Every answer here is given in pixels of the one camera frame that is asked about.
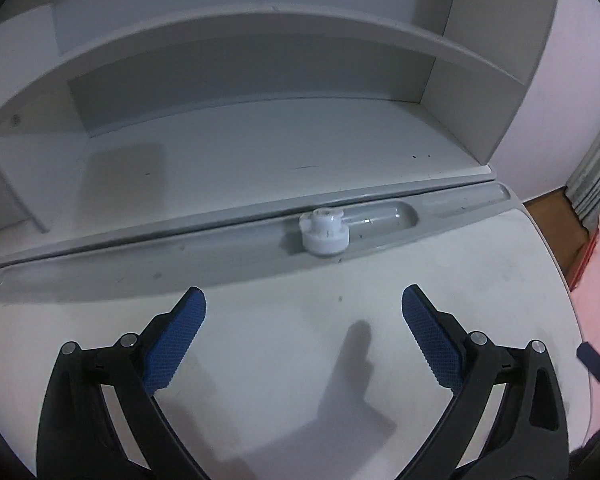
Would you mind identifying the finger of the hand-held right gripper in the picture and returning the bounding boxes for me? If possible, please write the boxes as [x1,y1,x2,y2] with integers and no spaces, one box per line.
[576,341,600,433]

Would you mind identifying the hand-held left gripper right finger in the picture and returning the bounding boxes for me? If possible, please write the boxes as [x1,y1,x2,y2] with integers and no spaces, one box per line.
[401,284,570,480]

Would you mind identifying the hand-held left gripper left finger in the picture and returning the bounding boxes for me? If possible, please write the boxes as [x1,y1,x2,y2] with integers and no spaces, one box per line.
[36,286,207,480]

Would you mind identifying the white plastic cap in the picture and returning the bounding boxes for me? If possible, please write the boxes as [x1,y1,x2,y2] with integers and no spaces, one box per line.
[298,206,352,257]

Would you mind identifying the grey pen tray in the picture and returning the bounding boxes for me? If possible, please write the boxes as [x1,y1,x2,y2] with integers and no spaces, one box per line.
[0,182,513,307]

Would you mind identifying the grey pleated curtain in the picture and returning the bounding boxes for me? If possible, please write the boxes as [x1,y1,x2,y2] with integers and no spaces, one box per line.
[565,107,600,226]

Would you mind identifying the white desk hutch shelf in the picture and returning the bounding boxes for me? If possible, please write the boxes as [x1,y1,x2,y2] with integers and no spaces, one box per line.
[0,0,563,263]

